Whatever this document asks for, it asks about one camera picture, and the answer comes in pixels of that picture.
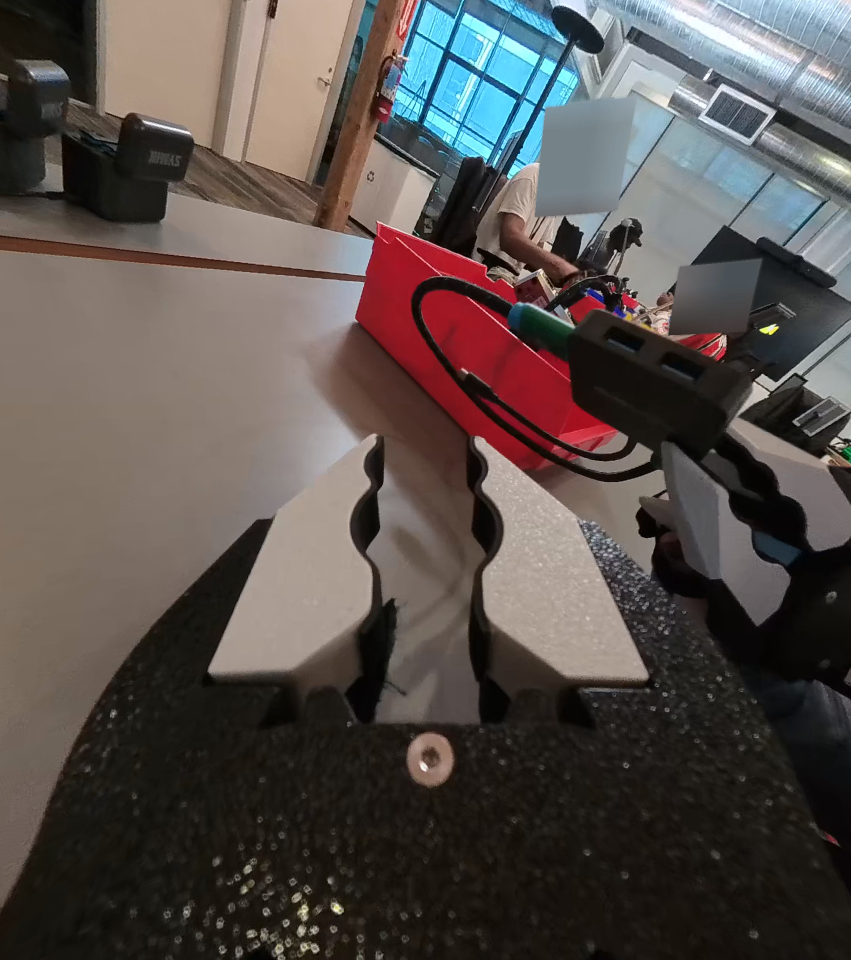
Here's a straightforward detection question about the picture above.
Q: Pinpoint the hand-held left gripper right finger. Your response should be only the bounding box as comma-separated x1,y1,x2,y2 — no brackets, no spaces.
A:
466,435,653,695

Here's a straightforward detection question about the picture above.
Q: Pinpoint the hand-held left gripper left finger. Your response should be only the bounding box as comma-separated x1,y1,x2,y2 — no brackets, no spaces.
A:
206,433,401,723

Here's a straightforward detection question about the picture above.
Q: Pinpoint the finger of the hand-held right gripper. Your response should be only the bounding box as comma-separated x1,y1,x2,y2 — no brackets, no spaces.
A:
714,416,851,555
658,438,794,627

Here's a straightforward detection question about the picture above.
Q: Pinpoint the black USB hub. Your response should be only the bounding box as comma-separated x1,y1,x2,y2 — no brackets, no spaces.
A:
410,276,659,481
566,307,755,457

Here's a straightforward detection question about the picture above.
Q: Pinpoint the red plastic bin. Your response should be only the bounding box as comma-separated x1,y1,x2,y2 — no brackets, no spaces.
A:
354,221,730,474

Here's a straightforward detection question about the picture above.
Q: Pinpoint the black television screen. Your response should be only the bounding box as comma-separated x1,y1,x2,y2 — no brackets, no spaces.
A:
688,225,851,384

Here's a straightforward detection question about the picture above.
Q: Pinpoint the white recycling bin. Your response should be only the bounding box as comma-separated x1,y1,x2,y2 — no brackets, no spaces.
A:
354,138,442,237

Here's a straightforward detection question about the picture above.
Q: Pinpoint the white door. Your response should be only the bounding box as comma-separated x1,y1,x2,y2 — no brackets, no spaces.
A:
241,0,367,181

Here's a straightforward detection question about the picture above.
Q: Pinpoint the black floor lamp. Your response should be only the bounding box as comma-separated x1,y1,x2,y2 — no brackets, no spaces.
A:
496,0,607,177

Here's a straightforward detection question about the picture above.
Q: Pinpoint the red fire extinguisher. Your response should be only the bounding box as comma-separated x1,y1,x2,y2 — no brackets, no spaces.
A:
374,48,406,125

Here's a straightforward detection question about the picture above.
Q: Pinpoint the silver ceiling duct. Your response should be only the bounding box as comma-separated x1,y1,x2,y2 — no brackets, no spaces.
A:
590,0,851,189

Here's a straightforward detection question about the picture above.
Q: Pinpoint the wooden post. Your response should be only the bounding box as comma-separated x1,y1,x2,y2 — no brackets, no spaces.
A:
313,0,406,234

